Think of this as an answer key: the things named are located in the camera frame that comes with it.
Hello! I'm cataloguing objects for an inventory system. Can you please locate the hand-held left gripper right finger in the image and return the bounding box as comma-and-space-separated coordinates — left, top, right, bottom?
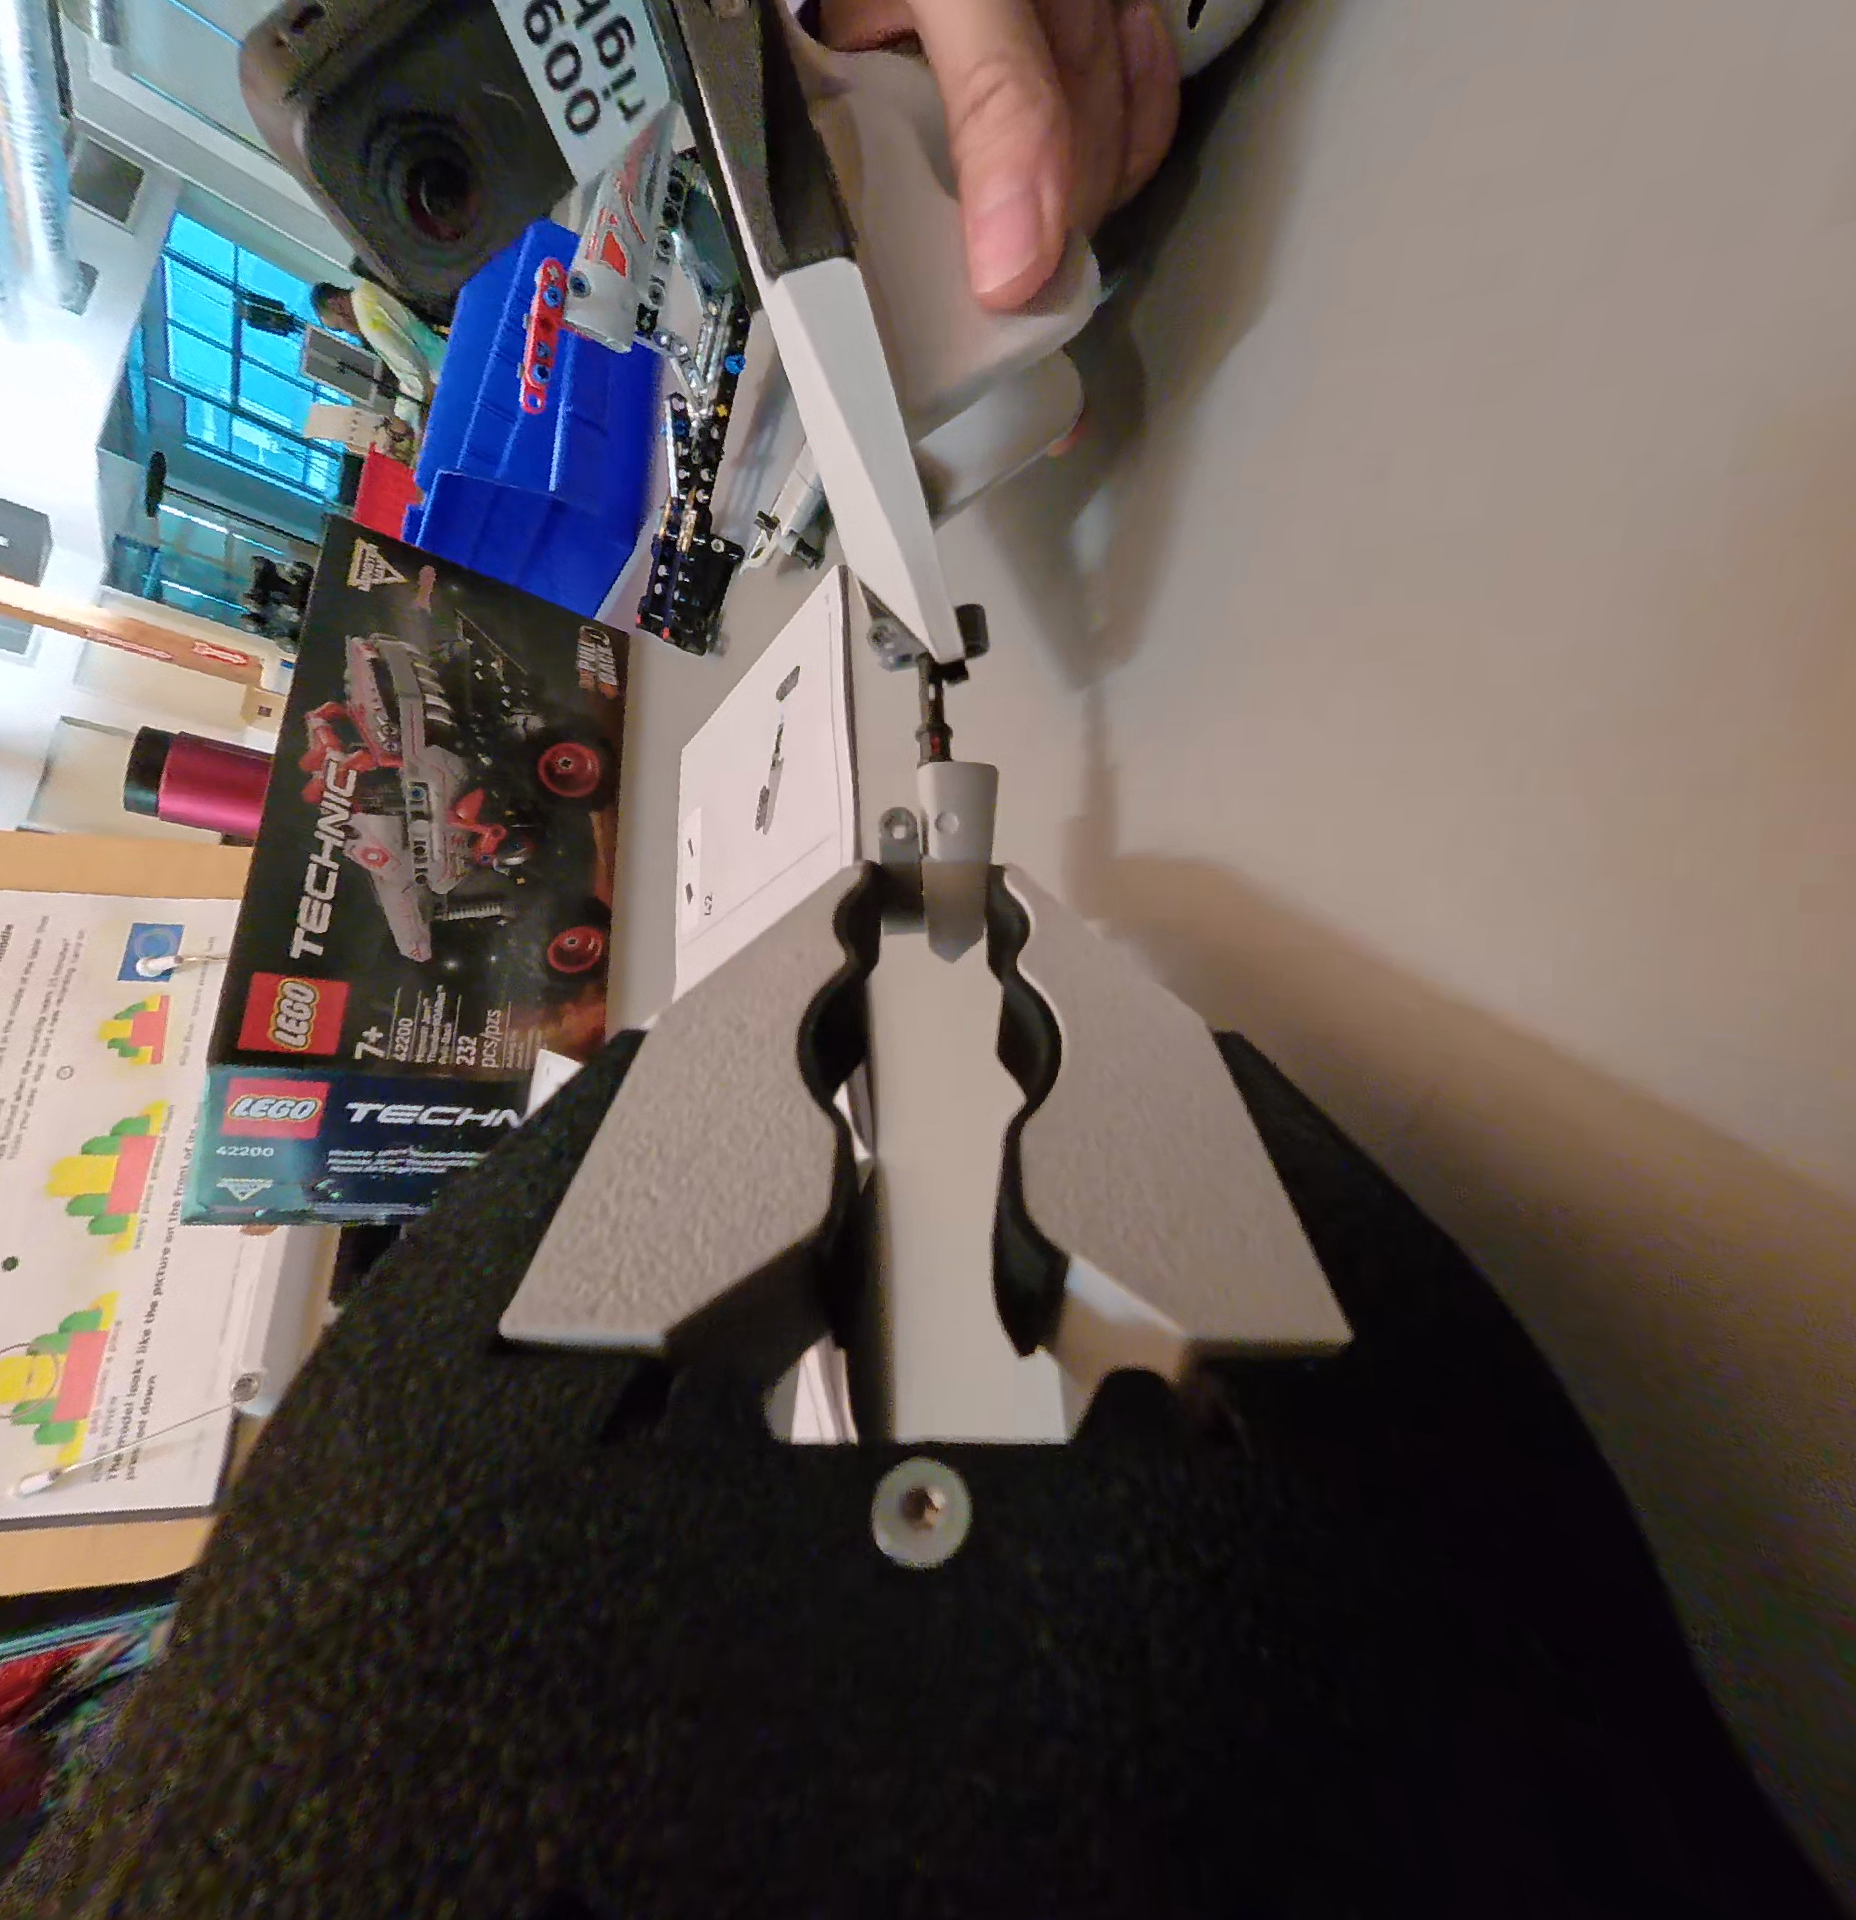
988, 867, 1351, 1446

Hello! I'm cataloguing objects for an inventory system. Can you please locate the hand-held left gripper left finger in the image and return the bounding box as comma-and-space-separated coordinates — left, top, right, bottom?
494, 861, 886, 1360

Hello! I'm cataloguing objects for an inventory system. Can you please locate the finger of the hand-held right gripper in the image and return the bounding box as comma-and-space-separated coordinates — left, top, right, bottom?
752, 252, 974, 670

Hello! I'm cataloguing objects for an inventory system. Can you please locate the black toy axle assembly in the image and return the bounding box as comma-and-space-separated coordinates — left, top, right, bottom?
864, 601, 992, 771

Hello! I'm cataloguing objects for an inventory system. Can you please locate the grey curved toy piece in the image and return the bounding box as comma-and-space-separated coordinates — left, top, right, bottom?
876, 759, 1006, 962

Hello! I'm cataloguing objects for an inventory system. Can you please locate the grey desk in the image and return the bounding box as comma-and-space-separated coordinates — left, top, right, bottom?
612, 0, 1856, 1920

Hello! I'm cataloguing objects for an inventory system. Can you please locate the person's right hand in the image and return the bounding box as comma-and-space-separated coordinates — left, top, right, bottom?
911, 0, 1184, 311

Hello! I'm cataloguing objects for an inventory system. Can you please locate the red toy beam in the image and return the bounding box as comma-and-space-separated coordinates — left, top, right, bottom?
514, 259, 571, 413

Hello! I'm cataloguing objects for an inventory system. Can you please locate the white red toy truck body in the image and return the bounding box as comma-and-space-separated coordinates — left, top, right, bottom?
565, 106, 749, 401

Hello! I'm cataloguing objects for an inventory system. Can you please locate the large window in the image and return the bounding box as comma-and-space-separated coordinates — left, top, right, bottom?
94, 211, 375, 520

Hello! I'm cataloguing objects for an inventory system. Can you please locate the blue plastic bin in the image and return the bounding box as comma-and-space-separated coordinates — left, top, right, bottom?
401, 217, 668, 623

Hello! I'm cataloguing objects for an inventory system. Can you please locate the open instruction booklet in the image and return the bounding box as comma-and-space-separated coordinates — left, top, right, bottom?
670, 568, 871, 1003

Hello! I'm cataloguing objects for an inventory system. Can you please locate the toy truck box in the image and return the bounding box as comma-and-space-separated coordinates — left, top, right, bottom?
180, 517, 629, 1234

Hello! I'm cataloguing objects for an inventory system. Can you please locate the pink metal bottle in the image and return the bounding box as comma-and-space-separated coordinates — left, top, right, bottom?
116, 725, 275, 843

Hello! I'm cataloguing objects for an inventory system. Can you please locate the printed brick picture sheet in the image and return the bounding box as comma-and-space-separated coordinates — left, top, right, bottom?
0, 887, 316, 1531

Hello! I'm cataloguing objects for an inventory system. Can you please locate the Lego picture sheet on clipboard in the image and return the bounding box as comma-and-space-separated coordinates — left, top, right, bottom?
0, 828, 325, 1602

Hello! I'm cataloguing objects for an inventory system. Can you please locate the black toy chassis frame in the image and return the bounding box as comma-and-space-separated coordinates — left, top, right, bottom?
639, 300, 753, 656

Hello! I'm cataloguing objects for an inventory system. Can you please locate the silver ventilation duct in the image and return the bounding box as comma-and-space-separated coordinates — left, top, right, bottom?
0, 0, 101, 325

